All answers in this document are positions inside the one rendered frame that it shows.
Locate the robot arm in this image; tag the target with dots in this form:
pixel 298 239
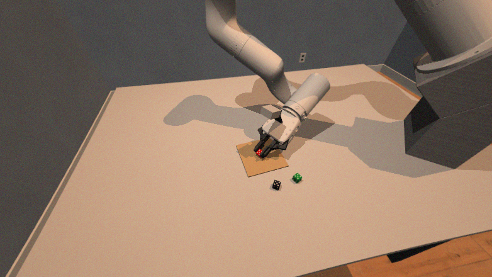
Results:
pixel 453 32

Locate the green die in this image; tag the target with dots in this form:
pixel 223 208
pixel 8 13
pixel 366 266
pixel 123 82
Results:
pixel 297 178

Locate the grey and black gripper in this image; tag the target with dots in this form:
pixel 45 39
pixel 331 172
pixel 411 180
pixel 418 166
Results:
pixel 280 133

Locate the tan flat mat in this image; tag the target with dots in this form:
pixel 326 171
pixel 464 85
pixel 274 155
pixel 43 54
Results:
pixel 254 165

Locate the black die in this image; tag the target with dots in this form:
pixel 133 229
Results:
pixel 276 185

